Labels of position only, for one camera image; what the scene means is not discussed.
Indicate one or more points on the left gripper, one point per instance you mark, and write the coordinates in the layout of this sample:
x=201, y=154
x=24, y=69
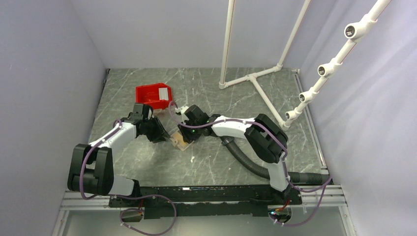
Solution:
x=160, y=132

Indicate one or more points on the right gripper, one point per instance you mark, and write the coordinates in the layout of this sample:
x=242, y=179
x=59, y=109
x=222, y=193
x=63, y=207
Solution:
x=187, y=136

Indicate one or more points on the tan leather card holder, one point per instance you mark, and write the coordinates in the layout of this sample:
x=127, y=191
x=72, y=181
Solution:
x=177, y=141

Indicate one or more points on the red plastic bin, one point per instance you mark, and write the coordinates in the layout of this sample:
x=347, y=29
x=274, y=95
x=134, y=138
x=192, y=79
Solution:
x=148, y=94

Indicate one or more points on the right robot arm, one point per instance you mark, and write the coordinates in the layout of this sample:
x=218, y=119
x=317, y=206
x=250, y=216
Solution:
x=267, y=140

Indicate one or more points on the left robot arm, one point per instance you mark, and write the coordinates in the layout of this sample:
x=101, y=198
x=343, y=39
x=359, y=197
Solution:
x=92, y=165

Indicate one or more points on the stack of white cards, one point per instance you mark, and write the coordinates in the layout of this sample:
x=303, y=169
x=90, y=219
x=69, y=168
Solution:
x=163, y=94

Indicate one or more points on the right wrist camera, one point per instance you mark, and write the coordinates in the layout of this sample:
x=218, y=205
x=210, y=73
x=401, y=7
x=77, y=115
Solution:
x=193, y=114

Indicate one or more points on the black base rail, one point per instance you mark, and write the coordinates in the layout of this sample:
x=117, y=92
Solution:
x=254, y=200

